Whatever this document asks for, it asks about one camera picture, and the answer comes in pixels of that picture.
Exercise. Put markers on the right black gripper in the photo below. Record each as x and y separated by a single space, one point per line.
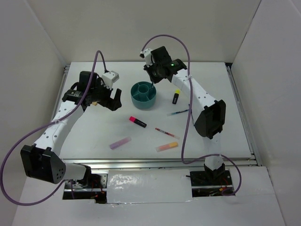
154 79

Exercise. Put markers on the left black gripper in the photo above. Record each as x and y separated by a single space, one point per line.
112 104

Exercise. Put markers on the black yellow highlighter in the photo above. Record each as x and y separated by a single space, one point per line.
176 96

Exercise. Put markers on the purple pink highlighter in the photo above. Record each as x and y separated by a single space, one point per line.
119 143

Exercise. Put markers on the blue clear pen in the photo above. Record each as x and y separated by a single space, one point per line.
177 112

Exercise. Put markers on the red patterned pen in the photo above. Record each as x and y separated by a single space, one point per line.
167 133

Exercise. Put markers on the orange highlighter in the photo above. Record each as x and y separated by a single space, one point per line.
166 146

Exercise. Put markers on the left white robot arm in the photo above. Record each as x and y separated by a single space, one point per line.
42 159

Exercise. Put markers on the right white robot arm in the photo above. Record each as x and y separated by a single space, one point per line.
208 112

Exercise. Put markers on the black pink highlighter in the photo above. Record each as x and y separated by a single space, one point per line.
137 121

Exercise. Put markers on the teal round organizer container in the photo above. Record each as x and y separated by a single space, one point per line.
141 96

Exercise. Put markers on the white foil cover plate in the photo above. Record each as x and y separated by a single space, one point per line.
148 186

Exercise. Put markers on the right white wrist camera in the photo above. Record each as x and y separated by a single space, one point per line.
147 56

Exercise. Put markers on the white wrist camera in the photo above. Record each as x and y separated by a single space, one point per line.
147 56
110 78

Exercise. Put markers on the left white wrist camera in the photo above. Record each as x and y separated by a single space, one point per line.
110 78

